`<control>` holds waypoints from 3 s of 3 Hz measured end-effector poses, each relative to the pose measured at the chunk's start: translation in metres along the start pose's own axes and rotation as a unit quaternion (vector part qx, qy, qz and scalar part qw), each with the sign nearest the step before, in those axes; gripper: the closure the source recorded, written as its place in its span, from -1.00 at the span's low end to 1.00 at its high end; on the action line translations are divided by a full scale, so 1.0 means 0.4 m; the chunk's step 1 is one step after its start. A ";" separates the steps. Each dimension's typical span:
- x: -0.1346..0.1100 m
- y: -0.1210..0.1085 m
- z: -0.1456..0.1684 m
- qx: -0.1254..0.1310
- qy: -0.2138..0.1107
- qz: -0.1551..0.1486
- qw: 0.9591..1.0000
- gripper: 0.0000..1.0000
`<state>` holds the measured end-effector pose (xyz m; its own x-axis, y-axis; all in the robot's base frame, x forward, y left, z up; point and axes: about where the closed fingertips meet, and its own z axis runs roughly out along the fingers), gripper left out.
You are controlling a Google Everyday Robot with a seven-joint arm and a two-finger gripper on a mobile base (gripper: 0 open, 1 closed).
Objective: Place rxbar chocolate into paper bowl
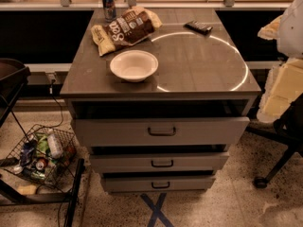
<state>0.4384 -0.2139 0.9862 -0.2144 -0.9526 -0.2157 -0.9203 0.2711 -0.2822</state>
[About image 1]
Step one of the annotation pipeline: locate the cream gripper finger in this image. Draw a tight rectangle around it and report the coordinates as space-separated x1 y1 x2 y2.
257 59 303 123
258 15 282 40

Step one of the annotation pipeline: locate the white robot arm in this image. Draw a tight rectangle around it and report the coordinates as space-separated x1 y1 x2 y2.
257 0 303 123

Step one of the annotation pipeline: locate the white paper bowl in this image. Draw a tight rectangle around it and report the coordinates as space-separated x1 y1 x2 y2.
110 50 158 82

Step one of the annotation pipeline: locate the grey drawer cabinet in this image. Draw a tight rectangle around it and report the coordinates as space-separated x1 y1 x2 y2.
61 9 260 181

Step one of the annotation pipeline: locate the brown sea salt chip bag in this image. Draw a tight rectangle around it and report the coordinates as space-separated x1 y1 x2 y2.
91 6 162 56

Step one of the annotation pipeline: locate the blue energy drink can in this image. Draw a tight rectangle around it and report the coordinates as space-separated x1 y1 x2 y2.
102 0 116 22

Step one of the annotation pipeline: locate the top grey drawer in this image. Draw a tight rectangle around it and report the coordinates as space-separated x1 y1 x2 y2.
71 117 249 147

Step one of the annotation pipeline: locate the grey drawer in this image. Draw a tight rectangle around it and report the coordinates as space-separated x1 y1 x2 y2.
90 152 229 173
71 117 249 147
101 175 215 193

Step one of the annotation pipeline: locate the bottom grey drawer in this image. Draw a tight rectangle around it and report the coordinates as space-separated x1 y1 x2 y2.
101 175 215 193

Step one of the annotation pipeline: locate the middle grey drawer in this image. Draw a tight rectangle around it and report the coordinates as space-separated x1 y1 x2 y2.
90 152 229 173

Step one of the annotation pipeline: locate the clear plastic bottle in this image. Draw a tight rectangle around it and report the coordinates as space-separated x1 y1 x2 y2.
47 129 63 159

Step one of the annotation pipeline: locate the green snack bag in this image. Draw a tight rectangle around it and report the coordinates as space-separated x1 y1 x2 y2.
35 132 50 157

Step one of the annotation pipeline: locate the red soda can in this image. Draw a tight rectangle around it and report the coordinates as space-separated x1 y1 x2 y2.
35 158 48 171

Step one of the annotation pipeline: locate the blue snack bag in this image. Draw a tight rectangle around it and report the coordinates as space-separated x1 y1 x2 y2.
20 134 37 166

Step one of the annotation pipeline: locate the yellow sponge block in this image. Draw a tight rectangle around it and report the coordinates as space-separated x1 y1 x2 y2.
17 184 37 195

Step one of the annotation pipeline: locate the black power cable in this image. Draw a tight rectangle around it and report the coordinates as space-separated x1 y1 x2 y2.
37 79 64 131

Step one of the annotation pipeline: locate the black wire basket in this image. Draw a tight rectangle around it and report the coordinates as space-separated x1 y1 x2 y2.
0 125 77 185

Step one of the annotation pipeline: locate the black cart frame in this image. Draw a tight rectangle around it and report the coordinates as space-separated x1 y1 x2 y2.
0 59 84 227

